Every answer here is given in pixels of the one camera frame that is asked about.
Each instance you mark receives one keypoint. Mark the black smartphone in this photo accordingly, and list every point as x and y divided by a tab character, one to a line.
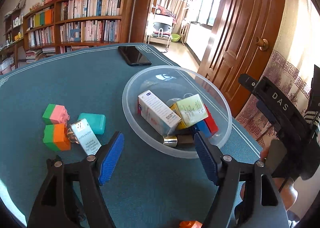
133	56

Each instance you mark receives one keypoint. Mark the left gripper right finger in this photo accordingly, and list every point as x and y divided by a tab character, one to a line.
262	205

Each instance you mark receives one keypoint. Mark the white red barcode box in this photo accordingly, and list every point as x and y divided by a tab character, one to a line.
157	114

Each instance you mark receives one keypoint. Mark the large wooden bookshelf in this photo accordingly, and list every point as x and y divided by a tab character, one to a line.
63	24

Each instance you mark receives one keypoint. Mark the clear plastic bowl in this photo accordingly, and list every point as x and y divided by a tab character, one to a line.
171	84

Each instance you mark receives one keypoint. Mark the blue toy brick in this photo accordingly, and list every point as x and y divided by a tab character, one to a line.
202	127

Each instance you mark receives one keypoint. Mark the person right hand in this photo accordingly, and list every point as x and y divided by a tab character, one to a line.
286	189

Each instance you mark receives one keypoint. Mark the pale green box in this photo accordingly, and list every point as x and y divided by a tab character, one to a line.
192	110

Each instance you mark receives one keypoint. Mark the patterned curtain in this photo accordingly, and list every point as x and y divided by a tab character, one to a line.
292	76

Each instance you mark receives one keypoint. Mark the green plastic basin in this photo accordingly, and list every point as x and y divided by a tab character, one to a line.
175	37

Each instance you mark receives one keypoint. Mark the yellow orange toy brick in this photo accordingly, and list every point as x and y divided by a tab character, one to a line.
190	224

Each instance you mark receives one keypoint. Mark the teal green table mat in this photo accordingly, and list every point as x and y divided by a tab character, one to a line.
147	188

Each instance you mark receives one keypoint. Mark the teal plastic case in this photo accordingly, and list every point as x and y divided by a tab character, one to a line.
97	122

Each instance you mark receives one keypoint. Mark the white Estee Lauder box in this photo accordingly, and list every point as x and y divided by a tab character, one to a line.
85	137

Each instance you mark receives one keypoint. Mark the green pink toy brick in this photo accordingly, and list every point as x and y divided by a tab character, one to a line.
55	114

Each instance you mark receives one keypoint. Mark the brown wooden door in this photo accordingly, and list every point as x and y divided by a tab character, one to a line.
231	49

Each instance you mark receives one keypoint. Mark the red toy brick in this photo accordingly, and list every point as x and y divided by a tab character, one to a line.
212	126

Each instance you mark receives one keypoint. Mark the brass door knob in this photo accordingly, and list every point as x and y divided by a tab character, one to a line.
262	43

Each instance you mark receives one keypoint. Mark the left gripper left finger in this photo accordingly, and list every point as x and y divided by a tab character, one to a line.
71	192

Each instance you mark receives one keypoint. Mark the gold cap brown bottle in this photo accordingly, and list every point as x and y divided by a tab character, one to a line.
178	140

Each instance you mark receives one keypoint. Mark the small wooden shelf desk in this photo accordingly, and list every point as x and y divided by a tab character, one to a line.
13	24

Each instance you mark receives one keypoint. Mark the white walker chair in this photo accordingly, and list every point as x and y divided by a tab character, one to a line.
160	25

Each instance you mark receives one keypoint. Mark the green orange toy brick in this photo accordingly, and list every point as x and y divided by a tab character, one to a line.
55	137

